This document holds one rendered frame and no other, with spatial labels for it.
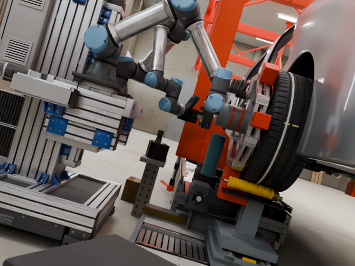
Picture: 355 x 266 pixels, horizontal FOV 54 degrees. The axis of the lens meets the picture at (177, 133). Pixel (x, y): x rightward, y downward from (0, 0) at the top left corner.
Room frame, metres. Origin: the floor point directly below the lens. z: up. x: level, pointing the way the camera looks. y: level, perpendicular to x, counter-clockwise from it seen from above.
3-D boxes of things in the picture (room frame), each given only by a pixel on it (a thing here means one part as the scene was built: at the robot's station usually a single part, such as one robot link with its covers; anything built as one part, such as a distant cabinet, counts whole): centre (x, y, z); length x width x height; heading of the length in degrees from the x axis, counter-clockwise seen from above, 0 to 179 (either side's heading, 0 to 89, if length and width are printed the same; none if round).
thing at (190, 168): (3.75, -0.55, 0.13); 2.47 x 0.85 x 0.27; 179
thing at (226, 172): (1.99, -0.40, 0.48); 0.16 x 0.12 x 0.17; 89
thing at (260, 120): (1.67, -0.36, 0.85); 0.09 x 0.08 x 0.07; 179
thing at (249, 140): (1.99, -0.36, 0.85); 0.54 x 0.07 x 0.54; 179
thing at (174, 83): (1.94, 0.10, 0.91); 0.11 x 0.08 x 0.11; 126
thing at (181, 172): (3.75, -0.16, 0.28); 2.47 x 0.09 x 0.22; 179
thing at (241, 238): (1.99, -0.53, 0.32); 0.40 x 0.30 x 0.28; 179
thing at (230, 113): (1.99, -0.29, 0.85); 0.21 x 0.14 x 0.14; 89
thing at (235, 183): (1.87, -0.46, 0.51); 0.29 x 0.06 x 0.06; 89
